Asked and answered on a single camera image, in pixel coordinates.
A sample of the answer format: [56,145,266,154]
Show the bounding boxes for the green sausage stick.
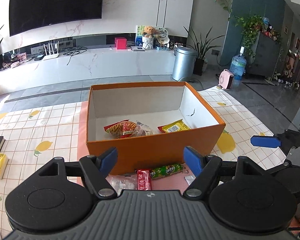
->
[150,164,184,179]

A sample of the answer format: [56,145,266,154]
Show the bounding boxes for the yellow snack packet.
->
[158,119,190,133]

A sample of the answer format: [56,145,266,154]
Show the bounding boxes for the red snack packet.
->
[136,169,152,191]

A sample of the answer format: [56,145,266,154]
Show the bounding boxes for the clear pack white candies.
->
[135,121,154,137]

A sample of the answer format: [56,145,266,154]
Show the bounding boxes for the pink placemat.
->
[77,101,196,193]

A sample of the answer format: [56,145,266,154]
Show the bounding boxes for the red yellow chips bag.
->
[104,120,137,139]

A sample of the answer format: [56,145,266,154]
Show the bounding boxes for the orange cardboard box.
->
[86,81,225,175]

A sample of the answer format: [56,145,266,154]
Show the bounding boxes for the pink small heater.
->
[218,69,234,90]

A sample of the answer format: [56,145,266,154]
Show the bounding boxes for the lemon checked tablecloth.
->
[0,87,286,238]

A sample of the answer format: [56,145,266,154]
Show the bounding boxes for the blue water bottle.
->
[229,47,247,80]

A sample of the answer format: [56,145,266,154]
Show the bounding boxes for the dark shelf cabinet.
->
[245,33,281,78]

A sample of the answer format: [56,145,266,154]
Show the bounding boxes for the potted long-leaf plant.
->
[184,26,224,76]

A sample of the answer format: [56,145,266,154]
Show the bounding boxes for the white tv cabinet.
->
[0,48,175,95]

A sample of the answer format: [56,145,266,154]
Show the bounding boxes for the silver trash can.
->
[172,46,197,81]

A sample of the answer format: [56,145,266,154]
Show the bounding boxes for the hanging vine plant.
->
[215,0,264,57]

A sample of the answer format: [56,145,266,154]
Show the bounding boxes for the white router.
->
[43,42,59,61]

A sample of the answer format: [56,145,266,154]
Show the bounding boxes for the red box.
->
[115,37,127,50]

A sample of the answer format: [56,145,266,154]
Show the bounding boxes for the teddy bear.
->
[142,25,158,50]

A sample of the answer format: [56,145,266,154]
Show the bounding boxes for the black television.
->
[9,0,103,36]

